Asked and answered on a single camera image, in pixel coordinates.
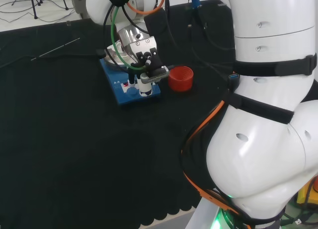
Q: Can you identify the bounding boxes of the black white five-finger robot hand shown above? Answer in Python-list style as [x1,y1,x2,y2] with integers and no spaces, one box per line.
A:
[128,36,159,97]

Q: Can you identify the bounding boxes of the heater with blue base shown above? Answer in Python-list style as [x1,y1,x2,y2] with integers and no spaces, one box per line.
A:
[99,39,161,108]

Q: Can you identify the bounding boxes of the red ribbed plastic cup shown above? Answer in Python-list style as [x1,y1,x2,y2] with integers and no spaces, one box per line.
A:
[167,66,194,93]

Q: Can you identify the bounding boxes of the thin glass rod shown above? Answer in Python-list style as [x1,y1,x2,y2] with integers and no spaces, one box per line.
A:
[31,37,81,61]

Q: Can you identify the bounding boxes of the black tripod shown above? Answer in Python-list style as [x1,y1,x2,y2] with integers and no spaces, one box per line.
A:
[58,0,75,10]
[14,0,42,20]

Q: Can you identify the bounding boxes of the black bench cloth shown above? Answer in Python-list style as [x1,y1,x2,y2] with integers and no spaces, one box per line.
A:
[0,0,234,229]

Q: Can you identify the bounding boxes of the yellow stop button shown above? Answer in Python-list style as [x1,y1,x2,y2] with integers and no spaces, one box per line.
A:
[297,176,318,210]

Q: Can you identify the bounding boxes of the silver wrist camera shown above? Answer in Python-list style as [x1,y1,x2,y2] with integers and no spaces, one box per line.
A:
[140,65,171,84]

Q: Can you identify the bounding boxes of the green cable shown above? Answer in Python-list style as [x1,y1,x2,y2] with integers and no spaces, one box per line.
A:
[110,0,150,71]

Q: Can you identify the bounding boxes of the orange cable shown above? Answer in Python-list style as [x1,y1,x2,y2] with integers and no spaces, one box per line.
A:
[126,0,240,216]

